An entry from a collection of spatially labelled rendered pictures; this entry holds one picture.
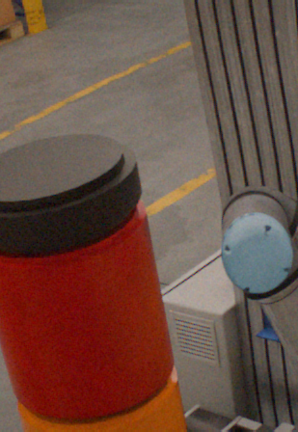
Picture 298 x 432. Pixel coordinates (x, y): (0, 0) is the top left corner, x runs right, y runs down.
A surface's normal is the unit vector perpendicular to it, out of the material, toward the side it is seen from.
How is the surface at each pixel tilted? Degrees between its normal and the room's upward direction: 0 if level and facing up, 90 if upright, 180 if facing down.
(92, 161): 0
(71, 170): 0
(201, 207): 0
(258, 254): 83
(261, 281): 83
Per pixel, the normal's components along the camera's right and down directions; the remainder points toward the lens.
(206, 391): -0.66, 0.41
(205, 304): -0.17, -0.90
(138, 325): 0.77, 0.14
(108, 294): 0.58, 0.24
